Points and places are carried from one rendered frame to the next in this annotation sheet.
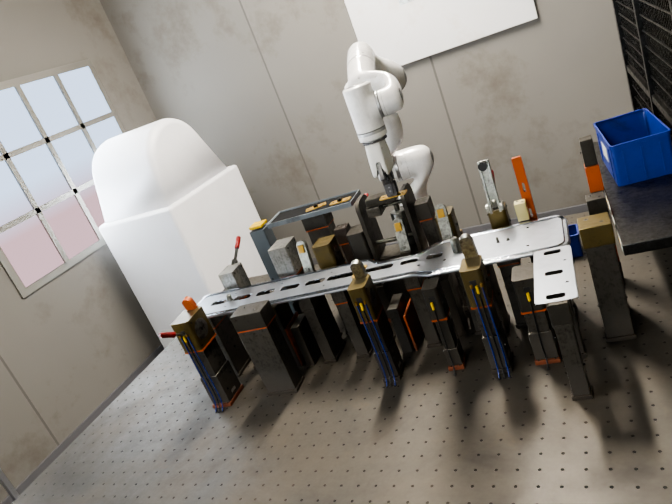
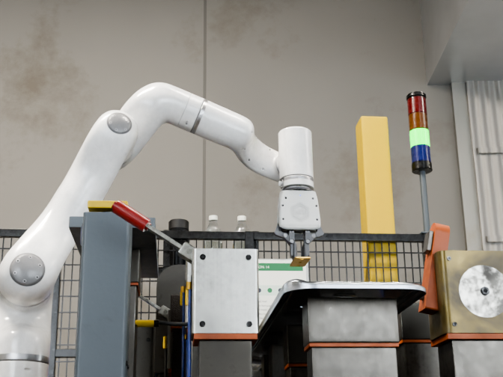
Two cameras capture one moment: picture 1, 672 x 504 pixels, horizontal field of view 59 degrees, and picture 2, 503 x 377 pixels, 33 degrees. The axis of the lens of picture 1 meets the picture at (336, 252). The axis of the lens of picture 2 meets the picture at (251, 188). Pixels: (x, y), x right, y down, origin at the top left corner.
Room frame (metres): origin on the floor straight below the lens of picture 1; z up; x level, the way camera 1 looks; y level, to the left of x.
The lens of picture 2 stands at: (2.80, 1.44, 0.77)
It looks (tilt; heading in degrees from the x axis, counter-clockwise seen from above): 19 degrees up; 240
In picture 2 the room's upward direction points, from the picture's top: 1 degrees counter-clockwise
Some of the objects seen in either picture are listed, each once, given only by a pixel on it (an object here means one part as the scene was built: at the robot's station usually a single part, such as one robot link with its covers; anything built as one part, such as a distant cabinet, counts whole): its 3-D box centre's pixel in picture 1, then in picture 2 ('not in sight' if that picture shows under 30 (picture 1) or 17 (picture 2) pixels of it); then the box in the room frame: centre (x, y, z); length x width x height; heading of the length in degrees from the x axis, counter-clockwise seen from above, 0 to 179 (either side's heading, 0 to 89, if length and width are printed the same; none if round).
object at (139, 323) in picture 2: not in sight; (172, 323); (2.22, 0.19, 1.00); 0.12 x 0.01 x 0.01; 155
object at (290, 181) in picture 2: (372, 134); (296, 185); (1.70, -0.23, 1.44); 0.09 x 0.08 x 0.03; 157
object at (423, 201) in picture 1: (439, 253); not in sight; (1.95, -0.34, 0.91); 0.07 x 0.05 x 0.42; 155
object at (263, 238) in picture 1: (279, 274); (102, 365); (2.36, 0.25, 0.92); 0.08 x 0.08 x 0.44; 65
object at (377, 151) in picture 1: (379, 154); (297, 209); (1.70, -0.22, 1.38); 0.10 x 0.07 x 0.11; 157
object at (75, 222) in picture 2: (313, 209); (118, 250); (2.25, 0.02, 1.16); 0.37 x 0.14 x 0.02; 65
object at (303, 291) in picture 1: (354, 275); (292, 355); (1.85, -0.03, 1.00); 1.38 x 0.22 x 0.02; 65
